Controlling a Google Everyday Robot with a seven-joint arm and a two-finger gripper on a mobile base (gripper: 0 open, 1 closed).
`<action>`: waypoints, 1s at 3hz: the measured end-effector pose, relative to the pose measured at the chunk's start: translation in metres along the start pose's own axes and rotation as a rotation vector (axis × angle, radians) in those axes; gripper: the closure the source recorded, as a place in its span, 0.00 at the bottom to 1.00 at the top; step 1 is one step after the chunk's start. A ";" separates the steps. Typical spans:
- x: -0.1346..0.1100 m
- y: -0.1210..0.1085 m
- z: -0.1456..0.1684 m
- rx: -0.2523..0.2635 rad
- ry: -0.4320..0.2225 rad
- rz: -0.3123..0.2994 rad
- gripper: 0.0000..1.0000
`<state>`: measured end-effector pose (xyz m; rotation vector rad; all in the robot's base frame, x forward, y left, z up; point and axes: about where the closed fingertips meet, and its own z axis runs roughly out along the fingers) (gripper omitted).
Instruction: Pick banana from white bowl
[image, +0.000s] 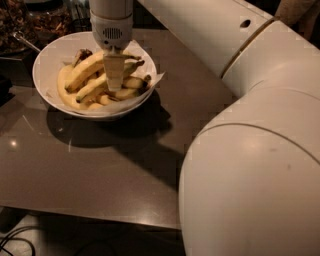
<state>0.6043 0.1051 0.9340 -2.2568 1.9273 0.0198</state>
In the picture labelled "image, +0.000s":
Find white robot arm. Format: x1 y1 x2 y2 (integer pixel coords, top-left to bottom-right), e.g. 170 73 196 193
138 0 320 256

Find bottom small yellow banana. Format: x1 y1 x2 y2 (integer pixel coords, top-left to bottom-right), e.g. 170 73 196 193
97 95 115 106

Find glass jar of snacks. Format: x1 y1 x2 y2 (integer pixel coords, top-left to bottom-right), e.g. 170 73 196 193
0 0 38 56

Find white paper bowl liner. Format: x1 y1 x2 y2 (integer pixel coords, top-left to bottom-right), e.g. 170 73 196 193
39 40 162 118

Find large left yellow banana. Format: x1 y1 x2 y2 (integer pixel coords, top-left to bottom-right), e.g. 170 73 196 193
57 65 80 110

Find right small yellow banana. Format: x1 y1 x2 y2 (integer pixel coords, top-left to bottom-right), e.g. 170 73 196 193
123 75 151 89

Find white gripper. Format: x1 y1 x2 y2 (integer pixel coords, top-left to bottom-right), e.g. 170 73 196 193
90 9 133 92

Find person's legs with sneakers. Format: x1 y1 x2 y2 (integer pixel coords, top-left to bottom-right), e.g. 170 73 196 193
275 0 320 40

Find black floor cables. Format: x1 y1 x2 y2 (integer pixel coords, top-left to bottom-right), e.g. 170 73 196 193
0 225 38 256

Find small yellow banana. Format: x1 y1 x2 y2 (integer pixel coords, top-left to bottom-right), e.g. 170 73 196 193
123 75 151 89
97 95 115 106

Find metal scoop handle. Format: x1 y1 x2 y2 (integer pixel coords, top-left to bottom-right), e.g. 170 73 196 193
13 31 41 53

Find black wire basket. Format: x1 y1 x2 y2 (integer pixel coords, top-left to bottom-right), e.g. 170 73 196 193
71 18 92 32

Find white bowl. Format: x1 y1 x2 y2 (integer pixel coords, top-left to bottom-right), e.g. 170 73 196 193
33 32 162 121

